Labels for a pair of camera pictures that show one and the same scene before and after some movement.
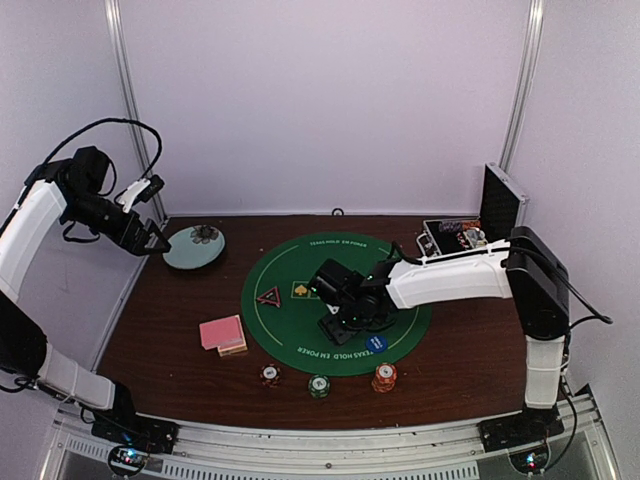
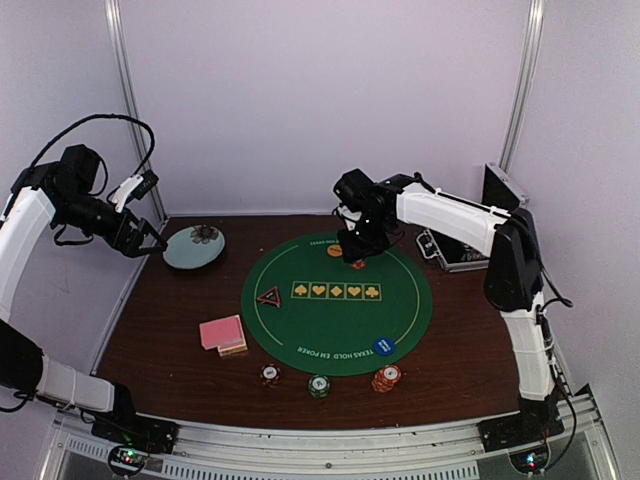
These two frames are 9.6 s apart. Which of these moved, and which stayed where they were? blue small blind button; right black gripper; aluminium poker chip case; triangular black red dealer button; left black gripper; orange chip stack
Moved: right black gripper; blue small blind button
Stayed: triangular black red dealer button; orange chip stack; left black gripper; aluminium poker chip case
